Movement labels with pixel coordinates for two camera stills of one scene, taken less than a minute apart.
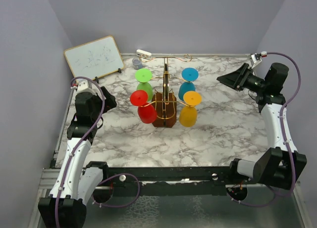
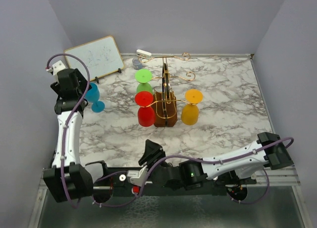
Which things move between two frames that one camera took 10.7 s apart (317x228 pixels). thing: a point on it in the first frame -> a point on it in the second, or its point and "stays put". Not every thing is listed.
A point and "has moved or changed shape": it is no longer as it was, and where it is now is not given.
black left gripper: (109, 102) -> (82, 81)
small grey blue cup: (136, 64) stays put
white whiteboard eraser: (143, 53) stays put
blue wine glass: (189, 74) has moved or changed shape
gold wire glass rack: (164, 101) stays put
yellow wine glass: (188, 114) stays put
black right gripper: (230, 79) -> (153, 151)
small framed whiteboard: (94, 59) stays put
